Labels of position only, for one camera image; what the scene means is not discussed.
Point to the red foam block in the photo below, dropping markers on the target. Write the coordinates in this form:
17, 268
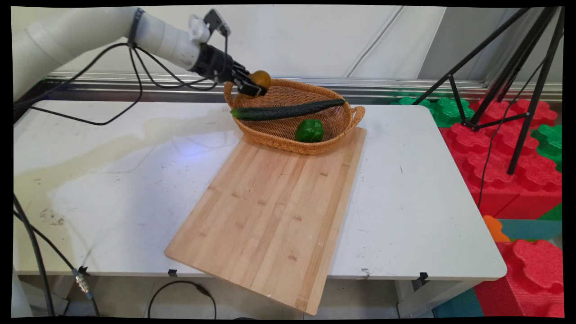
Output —
495, 180
535, 270
540, 112

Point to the oval wicker basket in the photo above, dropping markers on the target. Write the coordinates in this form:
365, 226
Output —
288, 135

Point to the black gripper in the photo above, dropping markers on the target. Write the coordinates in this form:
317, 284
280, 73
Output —
216, 65

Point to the green bell pepper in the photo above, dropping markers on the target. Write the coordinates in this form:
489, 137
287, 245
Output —
309, 130

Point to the teal foam mat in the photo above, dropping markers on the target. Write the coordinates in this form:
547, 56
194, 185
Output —
533, 228

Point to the white table leg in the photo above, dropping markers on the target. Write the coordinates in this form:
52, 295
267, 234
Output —
418, 299

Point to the green foam block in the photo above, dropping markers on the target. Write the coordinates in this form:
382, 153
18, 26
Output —
443, 110
550, 141

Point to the aluminium window rail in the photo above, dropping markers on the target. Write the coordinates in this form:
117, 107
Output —
382, 85

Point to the black tripod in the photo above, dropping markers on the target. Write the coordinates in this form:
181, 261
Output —
524, 135

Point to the wooden cutting board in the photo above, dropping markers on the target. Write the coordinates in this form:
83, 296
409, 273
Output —
279, 216

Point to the long dark green cucumber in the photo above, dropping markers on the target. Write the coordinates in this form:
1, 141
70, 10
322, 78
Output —
288, 110

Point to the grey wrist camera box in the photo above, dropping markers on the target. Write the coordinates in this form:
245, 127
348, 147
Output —
213, 20

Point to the orange foam piece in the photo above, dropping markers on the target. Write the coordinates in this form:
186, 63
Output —
494, 228

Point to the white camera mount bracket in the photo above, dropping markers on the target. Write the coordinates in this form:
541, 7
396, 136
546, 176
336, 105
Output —
198, 29

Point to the brown potato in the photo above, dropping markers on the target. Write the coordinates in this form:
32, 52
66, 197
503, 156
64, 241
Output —
262, 78

